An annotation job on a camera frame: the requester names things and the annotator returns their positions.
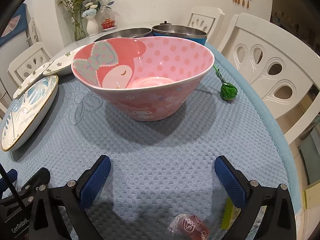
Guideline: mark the white carved dining chair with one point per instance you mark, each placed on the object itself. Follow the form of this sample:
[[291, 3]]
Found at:
[[215, 17], [22, 60], [262, 37]]

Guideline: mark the blue leaf gold-rimmed plate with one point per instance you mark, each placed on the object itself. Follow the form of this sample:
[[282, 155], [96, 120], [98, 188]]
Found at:
[[27, 110]]

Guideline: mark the light blue quilted mat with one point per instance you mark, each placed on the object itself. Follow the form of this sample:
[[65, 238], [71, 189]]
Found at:
[[162, 155]]

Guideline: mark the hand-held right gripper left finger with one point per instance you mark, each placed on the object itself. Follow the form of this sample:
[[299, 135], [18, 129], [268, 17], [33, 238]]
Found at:
[[95, 180]]

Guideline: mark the red lidded teacup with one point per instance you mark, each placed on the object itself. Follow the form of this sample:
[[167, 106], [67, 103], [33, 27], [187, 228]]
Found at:
[[108, 24]]

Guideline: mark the dried green flower stems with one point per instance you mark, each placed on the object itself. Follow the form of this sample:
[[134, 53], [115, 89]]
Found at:
[[72, 0]]

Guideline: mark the red wrapped candy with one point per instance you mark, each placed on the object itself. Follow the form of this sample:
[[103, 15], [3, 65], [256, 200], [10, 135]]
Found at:
[[192, 226]]

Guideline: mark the white ribbed vase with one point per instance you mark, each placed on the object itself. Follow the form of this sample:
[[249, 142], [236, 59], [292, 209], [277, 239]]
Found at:
[[92, 26]]

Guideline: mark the pale yellow box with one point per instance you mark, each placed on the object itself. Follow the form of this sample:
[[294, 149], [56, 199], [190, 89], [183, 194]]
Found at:
[[312, 192]]

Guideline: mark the blue cloth wall hanging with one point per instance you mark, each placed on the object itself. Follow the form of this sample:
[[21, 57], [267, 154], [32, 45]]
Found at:
[[17, 22]]

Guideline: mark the blue steel bowl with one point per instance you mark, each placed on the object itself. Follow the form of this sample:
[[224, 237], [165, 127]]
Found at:
[[180, 30]]

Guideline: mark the yellow-green candy wrapper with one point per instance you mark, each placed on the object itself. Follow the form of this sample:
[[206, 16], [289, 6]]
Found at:
[[227, 215]]

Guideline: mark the square floral white plate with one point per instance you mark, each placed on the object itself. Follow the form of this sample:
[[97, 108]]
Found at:
[[30, 78], [62, 62]]

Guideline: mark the pink cartoon bowl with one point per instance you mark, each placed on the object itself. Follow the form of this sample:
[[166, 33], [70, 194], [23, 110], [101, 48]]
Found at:
[[162, 55]]

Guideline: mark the pink steel bowl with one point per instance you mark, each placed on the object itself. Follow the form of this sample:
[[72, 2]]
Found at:
[[125, 33]]

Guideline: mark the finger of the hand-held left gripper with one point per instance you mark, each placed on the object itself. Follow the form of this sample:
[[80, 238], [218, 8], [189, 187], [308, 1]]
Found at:
[[8, 177], [37, 176]]

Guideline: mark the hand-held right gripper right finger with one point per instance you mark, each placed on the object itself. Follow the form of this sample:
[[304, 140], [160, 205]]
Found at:
[[230, 182]]

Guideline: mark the blue and white artificial flowers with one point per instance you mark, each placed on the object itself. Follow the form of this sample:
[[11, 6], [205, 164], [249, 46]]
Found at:
[[92, 6]]

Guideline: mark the glass vase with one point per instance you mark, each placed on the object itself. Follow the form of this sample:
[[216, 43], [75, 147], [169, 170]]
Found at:
[[79, 30]]

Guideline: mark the small black lid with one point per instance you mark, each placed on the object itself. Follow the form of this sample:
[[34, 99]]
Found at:
[[165, 23]]

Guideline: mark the hanging yellow tassels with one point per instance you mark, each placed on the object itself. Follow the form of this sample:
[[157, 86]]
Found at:
[[242, 1]]

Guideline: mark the small green tag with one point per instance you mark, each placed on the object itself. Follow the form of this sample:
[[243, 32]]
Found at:
[[228, 91]]

